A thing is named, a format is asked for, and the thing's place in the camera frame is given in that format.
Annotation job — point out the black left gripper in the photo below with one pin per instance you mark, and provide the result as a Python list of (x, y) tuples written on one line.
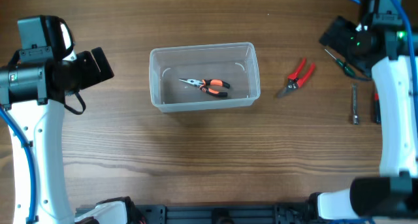
[(87, 69)]

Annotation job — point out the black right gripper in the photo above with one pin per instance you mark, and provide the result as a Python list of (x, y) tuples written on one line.
[(337, 34)]

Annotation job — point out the red handled cutter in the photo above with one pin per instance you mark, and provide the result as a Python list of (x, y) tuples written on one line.
[(294, 81)]

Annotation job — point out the clear plastic container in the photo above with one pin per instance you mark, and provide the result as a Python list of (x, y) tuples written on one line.
[(234, 63)]

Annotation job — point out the orange black needle-nose pliers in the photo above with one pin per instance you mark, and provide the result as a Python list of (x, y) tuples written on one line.
[(204, 86)]

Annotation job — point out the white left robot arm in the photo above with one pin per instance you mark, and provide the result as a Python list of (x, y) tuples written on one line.
[(33, 92)]

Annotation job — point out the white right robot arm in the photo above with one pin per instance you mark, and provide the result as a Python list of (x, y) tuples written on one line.
[(382, 45)]

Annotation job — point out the red black screwdriver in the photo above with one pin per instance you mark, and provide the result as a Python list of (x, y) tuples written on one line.
[(377, 114)]

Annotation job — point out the green handled screwdriver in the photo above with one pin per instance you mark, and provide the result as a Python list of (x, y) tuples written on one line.
[(343, 65)]

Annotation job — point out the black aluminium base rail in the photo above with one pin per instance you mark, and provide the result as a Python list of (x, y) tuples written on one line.
[(258, 214)]

